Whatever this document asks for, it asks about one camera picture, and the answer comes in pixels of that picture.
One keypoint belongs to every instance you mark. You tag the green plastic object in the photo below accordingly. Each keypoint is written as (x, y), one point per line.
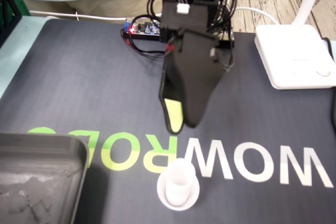
(22, 3)

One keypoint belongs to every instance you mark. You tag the white desk lamp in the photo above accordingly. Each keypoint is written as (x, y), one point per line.
(294, 51)

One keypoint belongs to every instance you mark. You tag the dark grey WOWROBO printed mat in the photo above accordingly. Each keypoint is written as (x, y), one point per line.
(78, 90)

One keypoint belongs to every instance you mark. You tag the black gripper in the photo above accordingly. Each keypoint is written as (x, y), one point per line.
(173, 19)

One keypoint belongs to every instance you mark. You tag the black plastic tray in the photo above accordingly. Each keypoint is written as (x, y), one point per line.
(39, 182)

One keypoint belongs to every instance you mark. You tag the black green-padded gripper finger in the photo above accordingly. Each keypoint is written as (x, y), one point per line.
(173, 113)

